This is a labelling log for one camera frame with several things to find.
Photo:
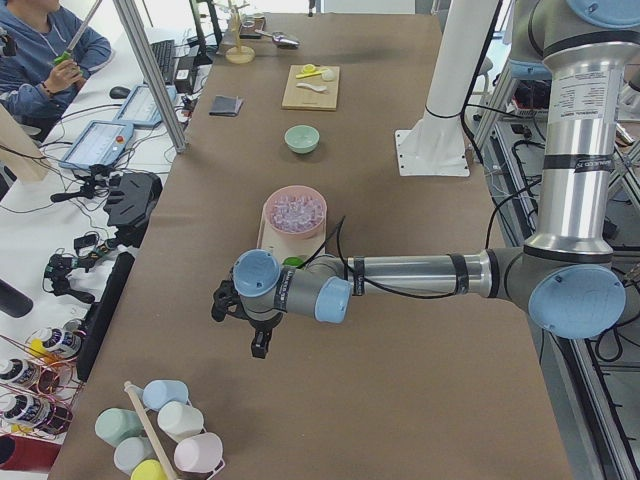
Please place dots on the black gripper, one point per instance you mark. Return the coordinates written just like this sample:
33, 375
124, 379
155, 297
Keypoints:
261, 330

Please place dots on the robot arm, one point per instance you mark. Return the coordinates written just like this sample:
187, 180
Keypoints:
561, 276

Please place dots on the pink bowl of ice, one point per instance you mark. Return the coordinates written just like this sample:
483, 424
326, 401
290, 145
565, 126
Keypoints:
296, 211

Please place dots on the green ceramic bowl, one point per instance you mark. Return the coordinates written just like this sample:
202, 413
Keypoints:
302, 139

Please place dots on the metal ice scoop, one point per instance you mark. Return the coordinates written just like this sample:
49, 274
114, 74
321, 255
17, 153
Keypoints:
281, 39

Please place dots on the green lime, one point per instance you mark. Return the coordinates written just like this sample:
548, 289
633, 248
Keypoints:
294, 261

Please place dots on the cream serving tray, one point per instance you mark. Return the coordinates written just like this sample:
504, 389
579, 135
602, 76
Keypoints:
283, 246

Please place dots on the grey folded cloths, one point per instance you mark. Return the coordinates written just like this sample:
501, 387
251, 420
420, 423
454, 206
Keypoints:
226, 106

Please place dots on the blue teach pendant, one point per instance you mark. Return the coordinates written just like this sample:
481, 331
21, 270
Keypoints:
100, 143
139, 109

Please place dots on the bamboo cutting board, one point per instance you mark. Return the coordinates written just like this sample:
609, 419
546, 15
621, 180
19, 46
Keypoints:
299, 99

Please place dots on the yellow plastic knife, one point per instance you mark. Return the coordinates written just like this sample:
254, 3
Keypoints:
305, 74

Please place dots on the white round garlic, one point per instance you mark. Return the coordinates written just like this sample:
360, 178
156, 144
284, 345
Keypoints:
328, 75

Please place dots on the wooden mug tree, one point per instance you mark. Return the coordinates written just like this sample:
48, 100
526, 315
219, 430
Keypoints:
239, 53

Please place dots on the black keyboard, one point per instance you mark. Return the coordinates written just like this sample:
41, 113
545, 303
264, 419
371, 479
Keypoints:
163, 52

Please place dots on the seated person in blue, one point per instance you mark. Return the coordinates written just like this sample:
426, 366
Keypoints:
36, 89

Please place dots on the aluminium frame post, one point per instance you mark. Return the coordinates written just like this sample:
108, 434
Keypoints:
135, 31

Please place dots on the copper wire bottle rack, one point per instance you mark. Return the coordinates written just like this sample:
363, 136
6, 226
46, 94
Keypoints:
40, 385

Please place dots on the white camera stand base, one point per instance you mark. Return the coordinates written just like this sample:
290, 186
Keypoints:
435, 144

